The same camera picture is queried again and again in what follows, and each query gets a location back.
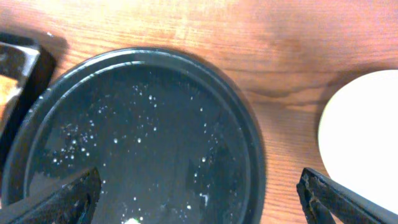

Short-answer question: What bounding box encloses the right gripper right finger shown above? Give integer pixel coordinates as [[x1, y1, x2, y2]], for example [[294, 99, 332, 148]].
[[296, 167, 397, 224]]

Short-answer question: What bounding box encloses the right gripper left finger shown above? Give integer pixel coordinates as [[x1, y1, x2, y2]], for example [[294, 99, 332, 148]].
[[1, 167, 101, 224]]

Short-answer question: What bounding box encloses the light blue plate front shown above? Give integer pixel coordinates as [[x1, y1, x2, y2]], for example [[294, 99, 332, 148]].
[[318, 70, 397, 213]]

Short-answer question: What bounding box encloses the round black serving tray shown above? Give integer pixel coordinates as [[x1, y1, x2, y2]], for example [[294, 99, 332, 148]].
[[1, 48, 266, 223]]

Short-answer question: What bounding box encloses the black rectangular soapy water tray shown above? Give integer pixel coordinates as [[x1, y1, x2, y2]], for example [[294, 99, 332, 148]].
[[0, 30, 58, 175]]

